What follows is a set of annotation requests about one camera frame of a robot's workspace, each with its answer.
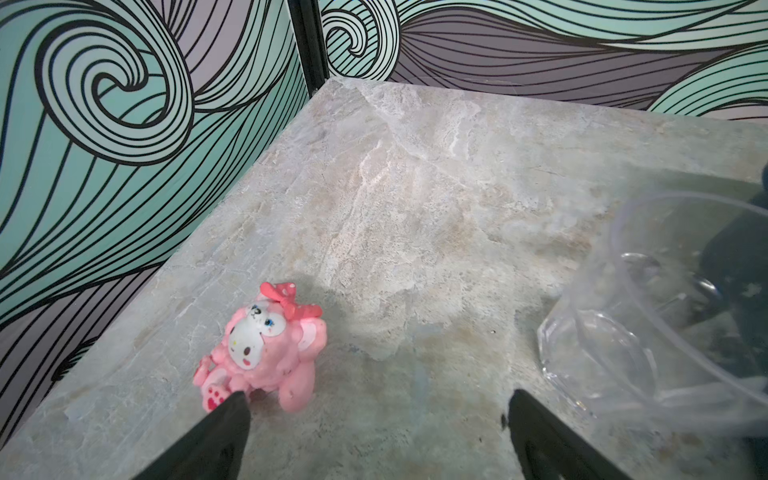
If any clear plastic cup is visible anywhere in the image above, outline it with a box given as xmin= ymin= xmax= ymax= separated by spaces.
xmin=537 ymin=191 xmax=767 ymax=437

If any pink plush toy figure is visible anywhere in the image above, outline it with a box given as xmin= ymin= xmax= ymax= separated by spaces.
xmin=193 ymin=282 xmax=328 ymax=413

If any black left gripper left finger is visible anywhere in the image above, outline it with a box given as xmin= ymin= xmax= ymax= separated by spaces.
xmin=134 ymin=392 xmax=251 ymax=480

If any black corner frame post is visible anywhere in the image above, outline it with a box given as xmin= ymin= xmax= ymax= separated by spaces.
xmin=287 ymin=0 xmax=330 ymax=96

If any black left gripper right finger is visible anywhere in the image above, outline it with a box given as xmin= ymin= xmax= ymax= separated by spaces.
xmin=508 ymin=389 xmax=630 ymax=480

